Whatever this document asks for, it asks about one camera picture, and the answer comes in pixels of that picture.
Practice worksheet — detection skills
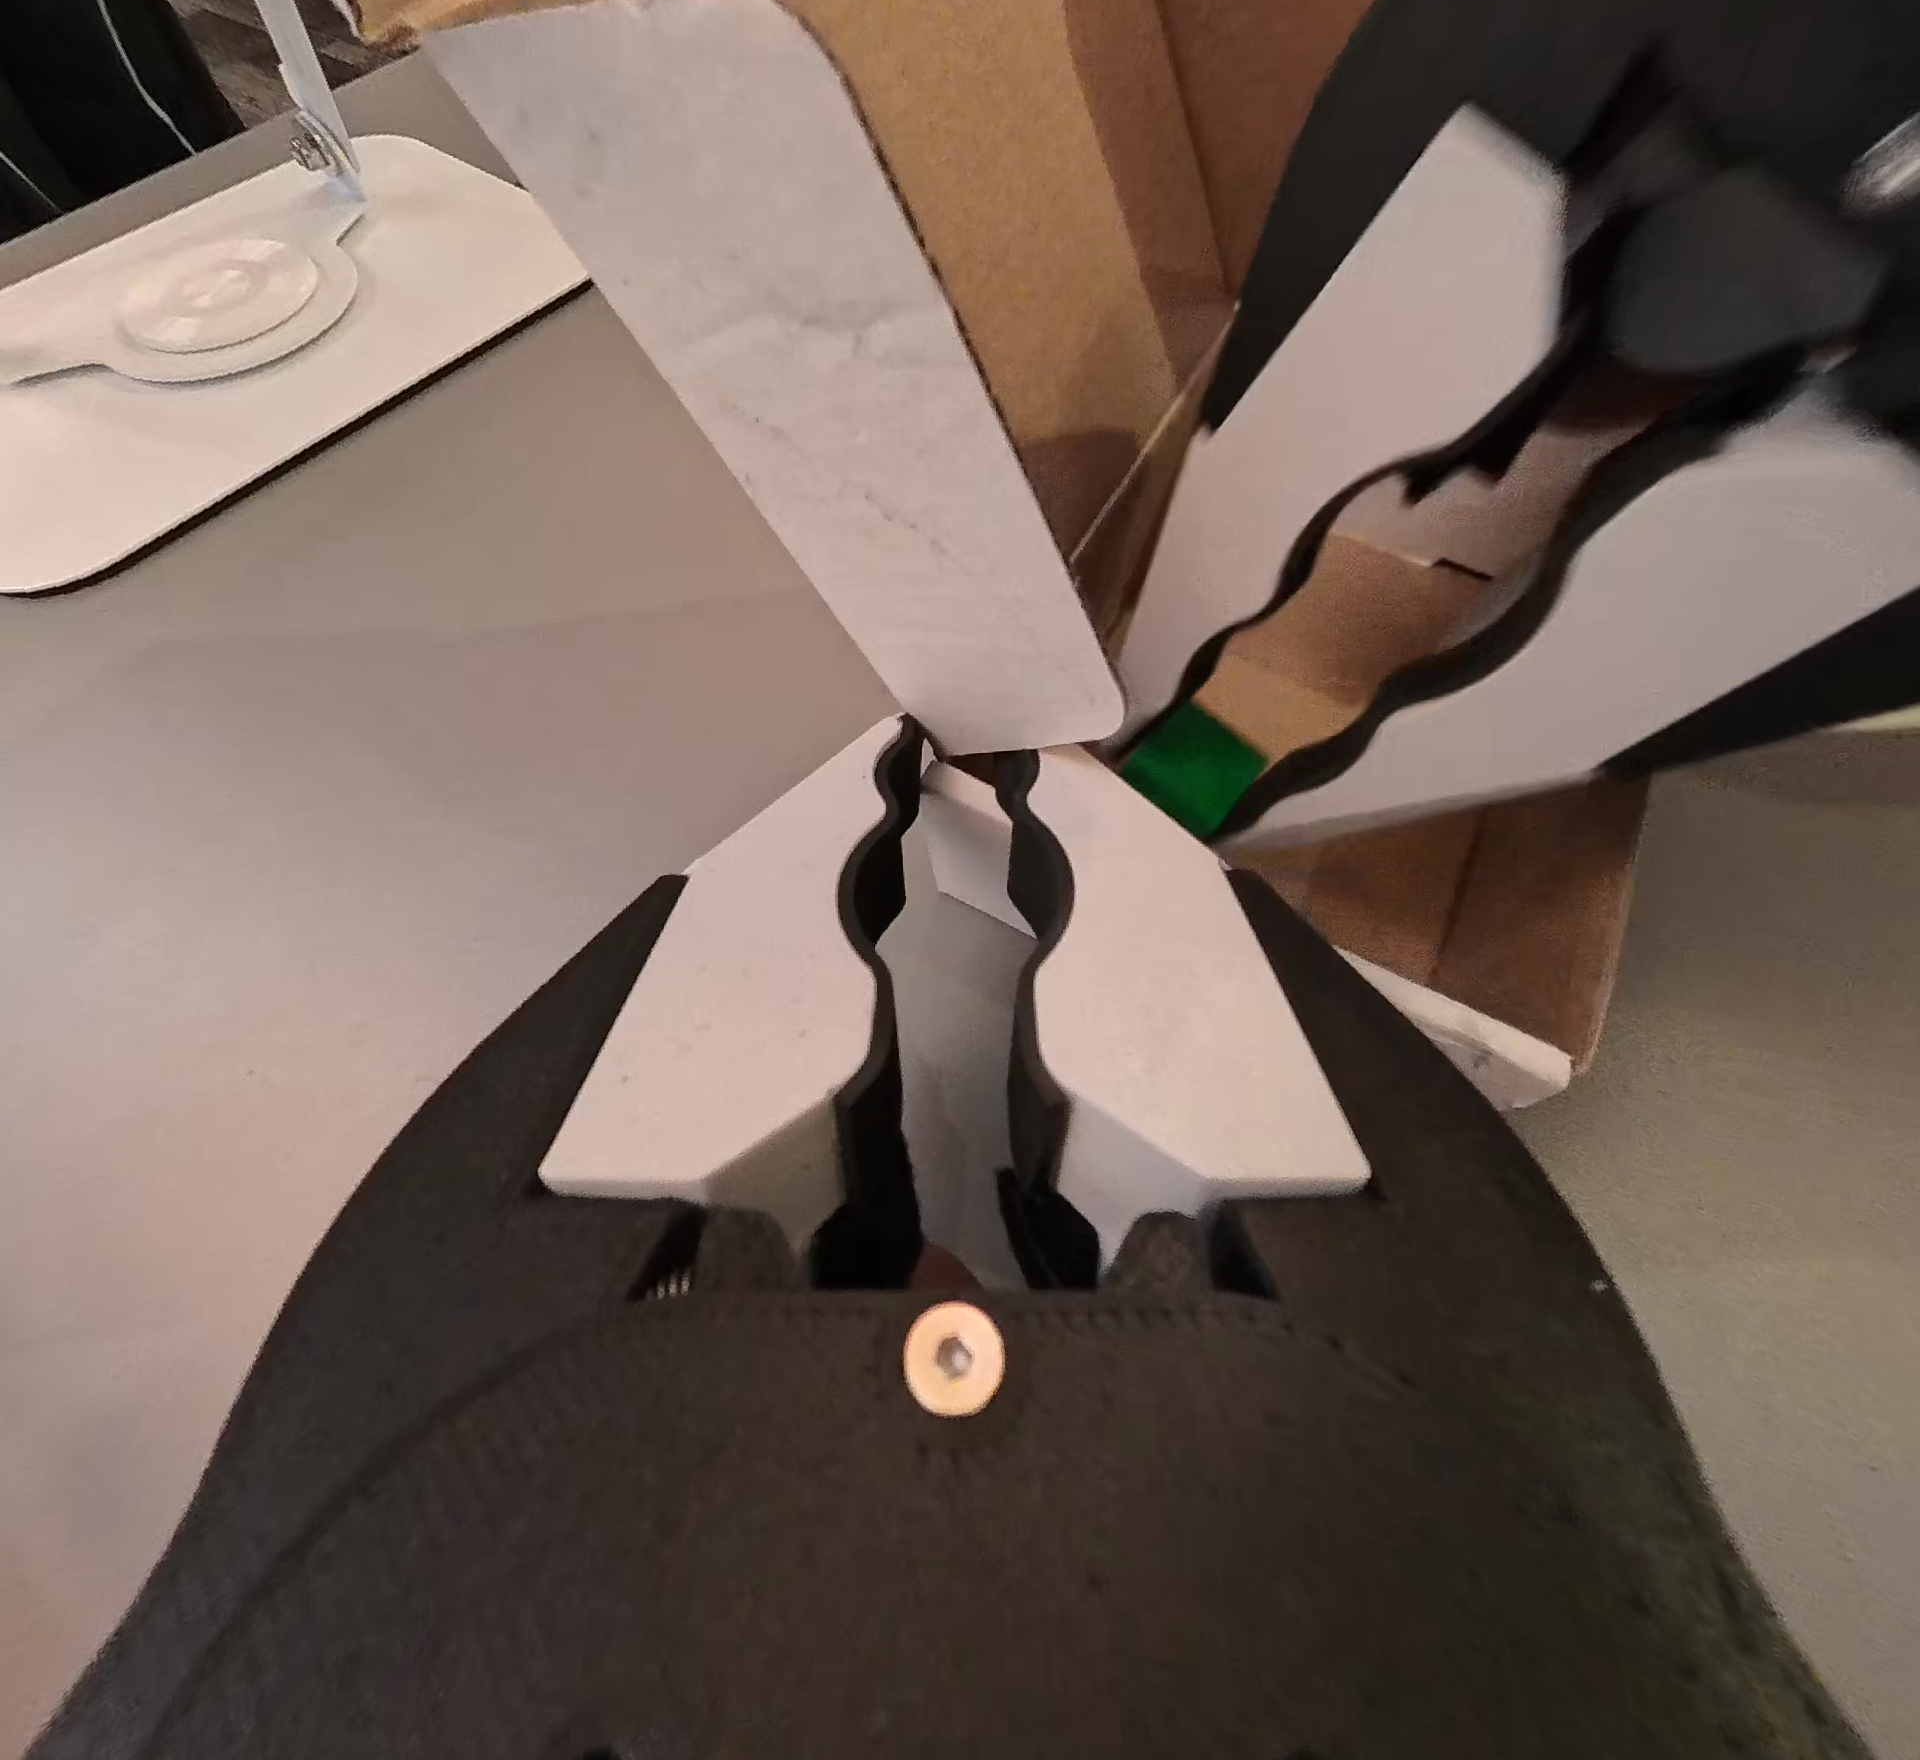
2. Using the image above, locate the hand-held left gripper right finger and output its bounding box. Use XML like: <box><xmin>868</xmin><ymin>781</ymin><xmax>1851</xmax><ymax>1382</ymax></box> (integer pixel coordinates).
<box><xmin>994</xmin><ymin>745</ymin><xmax>1374</xmax><ymax>1294</ymax></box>

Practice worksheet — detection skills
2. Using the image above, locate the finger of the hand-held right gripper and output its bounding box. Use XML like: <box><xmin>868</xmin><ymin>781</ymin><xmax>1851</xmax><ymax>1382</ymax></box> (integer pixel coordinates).
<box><xmin>1113</xmin><ymin>107</ymin><xmax>1591</xmax><ymax>751</ymax></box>
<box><xmin>1218</xmin><ymin>373</ymin><xmax>1920</xmax><ymax>855</ymax></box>

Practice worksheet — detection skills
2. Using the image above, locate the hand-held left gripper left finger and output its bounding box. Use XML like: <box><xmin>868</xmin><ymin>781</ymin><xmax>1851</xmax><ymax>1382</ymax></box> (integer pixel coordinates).
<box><xmin>534</xmin><ymin>714</ymin><xmax>928</xmax><ymax>1294</ymax></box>

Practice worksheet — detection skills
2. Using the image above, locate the green cube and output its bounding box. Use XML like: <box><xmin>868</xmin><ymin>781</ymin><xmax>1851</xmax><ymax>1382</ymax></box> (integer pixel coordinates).
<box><xmin>1118</xmin><ymin>701</ymin><xmax>1262</xmax><ymax>845</ymax></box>

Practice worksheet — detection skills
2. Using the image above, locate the white cardboard box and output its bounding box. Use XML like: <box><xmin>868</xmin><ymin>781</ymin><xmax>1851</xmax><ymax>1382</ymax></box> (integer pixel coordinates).
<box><xmin>293</xmin><ymin>0</ymin><xmax>1651</xmax><ymax>1294</ymax></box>

